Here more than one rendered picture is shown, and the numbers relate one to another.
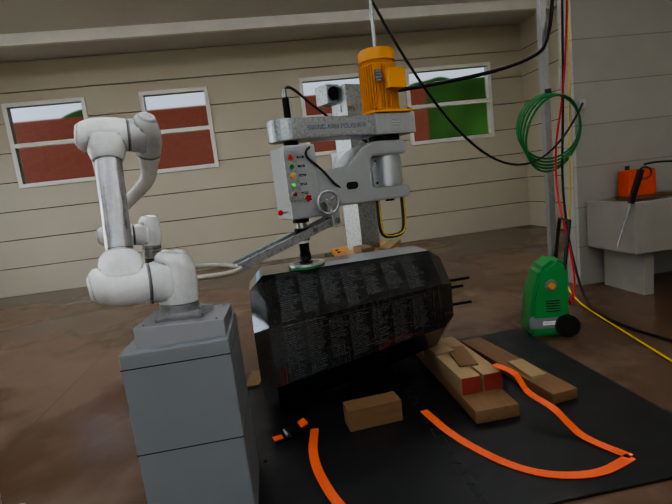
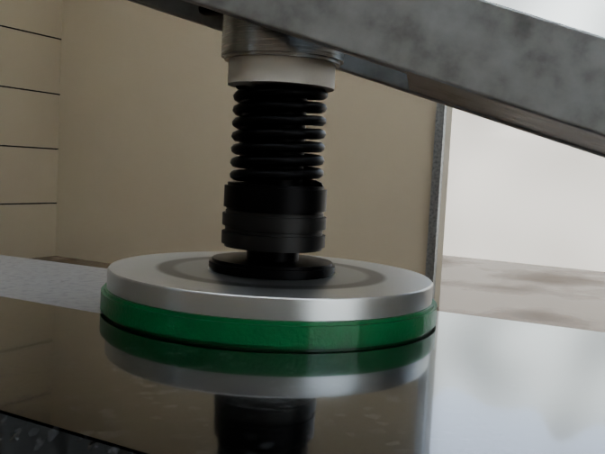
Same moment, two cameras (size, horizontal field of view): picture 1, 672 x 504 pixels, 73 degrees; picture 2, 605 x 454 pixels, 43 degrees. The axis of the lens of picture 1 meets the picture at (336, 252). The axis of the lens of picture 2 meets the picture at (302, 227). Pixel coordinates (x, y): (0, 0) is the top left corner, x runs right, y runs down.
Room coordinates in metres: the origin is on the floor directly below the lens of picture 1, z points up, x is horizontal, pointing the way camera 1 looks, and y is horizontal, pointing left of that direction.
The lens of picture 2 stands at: (3.13, 0.50, 0.94)
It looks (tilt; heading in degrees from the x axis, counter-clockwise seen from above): 4 degrees down; 216
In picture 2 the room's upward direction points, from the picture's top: 3 degrees clockwise
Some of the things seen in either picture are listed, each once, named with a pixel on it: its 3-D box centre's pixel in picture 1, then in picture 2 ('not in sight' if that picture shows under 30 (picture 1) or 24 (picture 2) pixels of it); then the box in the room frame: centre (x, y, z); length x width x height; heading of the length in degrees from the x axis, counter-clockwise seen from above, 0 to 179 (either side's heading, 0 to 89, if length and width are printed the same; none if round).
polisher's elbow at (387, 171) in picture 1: (386, 171); not in sight; (3.04, -0.40, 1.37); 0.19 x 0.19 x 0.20
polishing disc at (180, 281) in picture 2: (306, 263); (271, 279); (2.73, 0.19, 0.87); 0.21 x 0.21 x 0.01
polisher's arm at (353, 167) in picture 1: (354, 181); not in sight; (2.90, -0.17, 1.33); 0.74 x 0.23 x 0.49; 117
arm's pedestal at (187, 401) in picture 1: (199, 420); not in sight; (1.82, 0.66, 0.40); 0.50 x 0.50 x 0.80; 8
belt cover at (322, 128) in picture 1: (341, 131); not in sight; (2.90, -0.12, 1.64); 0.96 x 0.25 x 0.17; 117
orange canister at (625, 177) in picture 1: (641, 181); not in sight; (4.47, -3.06, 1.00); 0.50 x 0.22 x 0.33; 98
